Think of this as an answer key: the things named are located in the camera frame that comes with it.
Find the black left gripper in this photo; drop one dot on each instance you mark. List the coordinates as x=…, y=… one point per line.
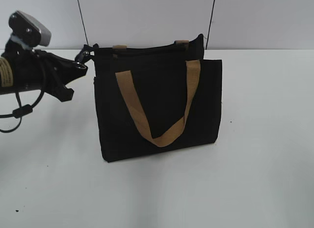
x=51, y=73

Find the black tote bag tan handles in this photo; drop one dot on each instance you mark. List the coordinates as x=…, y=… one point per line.
x=156, y=100

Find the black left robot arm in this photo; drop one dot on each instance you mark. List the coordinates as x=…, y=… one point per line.
x=18, y=68

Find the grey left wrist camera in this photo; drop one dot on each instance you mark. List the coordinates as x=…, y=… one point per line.
x=28, y=31

